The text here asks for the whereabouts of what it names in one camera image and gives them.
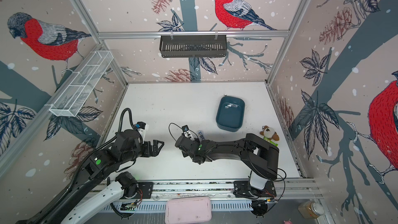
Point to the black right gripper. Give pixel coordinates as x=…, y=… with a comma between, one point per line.
x=184, y=152

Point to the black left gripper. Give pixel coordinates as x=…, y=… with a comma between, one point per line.
x=156, y=150

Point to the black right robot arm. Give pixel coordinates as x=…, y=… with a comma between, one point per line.
x=256, y=153

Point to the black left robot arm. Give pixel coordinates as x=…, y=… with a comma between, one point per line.
x=126, y=146

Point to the teal plastic tray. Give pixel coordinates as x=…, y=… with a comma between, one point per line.
x=230, y=119

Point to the pink plastic box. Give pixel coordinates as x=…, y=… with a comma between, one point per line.
x=188, y=210

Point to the brown plush dog toy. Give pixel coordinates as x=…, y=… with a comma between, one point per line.
x=270, y=135

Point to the amber glass jar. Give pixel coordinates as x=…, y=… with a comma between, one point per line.
x=311, y=210

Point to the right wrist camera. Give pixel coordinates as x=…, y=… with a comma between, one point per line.
x=186, y=132

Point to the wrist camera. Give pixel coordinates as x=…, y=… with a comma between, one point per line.
x=142, y=128
x=186, y=132

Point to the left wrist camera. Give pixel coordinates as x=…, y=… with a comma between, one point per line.
x=142, y=128

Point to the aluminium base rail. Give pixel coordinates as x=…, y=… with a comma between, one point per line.
x=225, y=194

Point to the white mesh wall shelf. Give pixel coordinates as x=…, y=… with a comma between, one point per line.
x=72, y=99

